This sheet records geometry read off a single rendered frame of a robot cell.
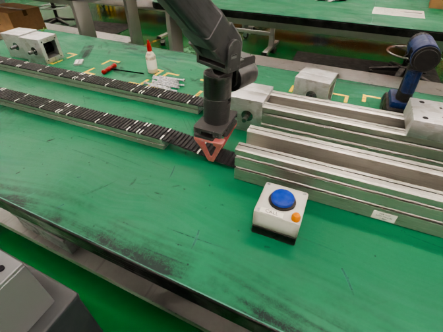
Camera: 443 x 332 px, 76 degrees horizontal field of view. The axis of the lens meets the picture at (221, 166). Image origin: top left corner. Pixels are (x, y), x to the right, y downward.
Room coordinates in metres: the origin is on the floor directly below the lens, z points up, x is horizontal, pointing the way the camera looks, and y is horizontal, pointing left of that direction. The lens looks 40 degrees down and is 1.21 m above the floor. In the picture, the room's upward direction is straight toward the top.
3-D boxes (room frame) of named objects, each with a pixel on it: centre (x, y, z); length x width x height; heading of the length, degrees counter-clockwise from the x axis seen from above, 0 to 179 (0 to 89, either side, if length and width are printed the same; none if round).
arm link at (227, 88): (0.54, 0.00, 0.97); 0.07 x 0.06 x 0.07; 138
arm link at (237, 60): (0.57, -0.02, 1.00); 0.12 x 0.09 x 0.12; 138
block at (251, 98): (0.69, -0.08, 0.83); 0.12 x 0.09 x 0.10; 157
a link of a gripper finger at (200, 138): (0.53, 0.02, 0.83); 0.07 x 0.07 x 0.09; 68
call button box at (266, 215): (0.35, -0.11, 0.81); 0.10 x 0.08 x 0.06; 157
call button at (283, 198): (0.34, -0.11, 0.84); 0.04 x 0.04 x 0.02
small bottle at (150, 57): (1.06, 0.26, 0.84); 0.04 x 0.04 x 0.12
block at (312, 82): (0.79, -0.27, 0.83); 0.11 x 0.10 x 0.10; 149
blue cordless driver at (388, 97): (0.75, -0.51, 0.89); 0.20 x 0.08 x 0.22; 158
